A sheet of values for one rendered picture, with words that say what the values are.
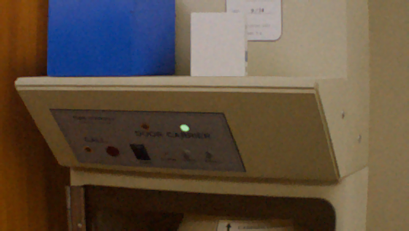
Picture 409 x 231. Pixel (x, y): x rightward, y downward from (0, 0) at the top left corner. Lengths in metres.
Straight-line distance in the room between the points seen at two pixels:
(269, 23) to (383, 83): 0.44
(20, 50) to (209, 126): 0.27
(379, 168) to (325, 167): 0.48
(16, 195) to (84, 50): 0.22
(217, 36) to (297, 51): 0.10
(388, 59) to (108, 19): 0.57
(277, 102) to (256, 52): 0.13
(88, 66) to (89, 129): 0.07
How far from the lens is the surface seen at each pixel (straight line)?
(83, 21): 0.88
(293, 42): 0.91
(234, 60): 0.85
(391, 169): 1.33
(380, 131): 1.33
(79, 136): 0.94
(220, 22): 0.85
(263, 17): 0.92
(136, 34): 0.86
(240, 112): 0.83
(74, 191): 1.01
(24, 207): 1.03
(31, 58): 1.04
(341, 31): 0.89
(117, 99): 0.87
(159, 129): 0.88
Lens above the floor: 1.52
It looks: 3 degrees down
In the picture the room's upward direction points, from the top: straight up
